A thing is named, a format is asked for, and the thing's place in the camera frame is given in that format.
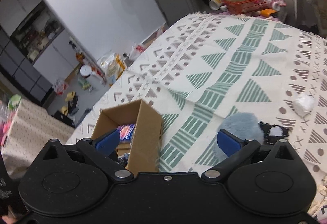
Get dark grey cabinet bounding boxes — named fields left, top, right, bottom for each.
left=1, top=29, right=53, bottom=106

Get red plastic basket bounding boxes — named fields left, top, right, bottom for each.
left=223, top=0, right=268, bottom=15

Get dotted beige cloth cover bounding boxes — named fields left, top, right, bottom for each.
left=1, top=99, right=74, bottom=177

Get small white soft ball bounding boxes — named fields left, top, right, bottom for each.
left=293, top=93, right=315, bottom=117

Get white red plastic bag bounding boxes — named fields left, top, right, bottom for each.
left=129, top=44, right=146, bottom=61

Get open cardboard box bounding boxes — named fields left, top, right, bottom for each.
left=91, top=100, right=162, bottom=175

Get yellow slippers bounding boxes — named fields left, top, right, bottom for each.
left=61, top=91, right=79, bottom=116

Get patterned white green blanket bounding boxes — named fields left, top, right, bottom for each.
left=69, top=14, right=326, bottom=221

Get blue foil packet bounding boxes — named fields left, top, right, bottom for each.
left=117, top=124, right=136, bottom=142

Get white kettle jug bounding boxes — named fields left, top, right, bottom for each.
left=80, top=65, right=103, bottom=88

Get fluffy grey-blue plush ball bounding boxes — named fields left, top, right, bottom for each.
left=213, top=112, right=264, bottom=162

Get yellow white bag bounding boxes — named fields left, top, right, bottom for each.
left=97, top=52, right=126, bottom=86

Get black white soft toy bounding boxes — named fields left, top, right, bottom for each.
left=258, top=122, right=289, bottom=144

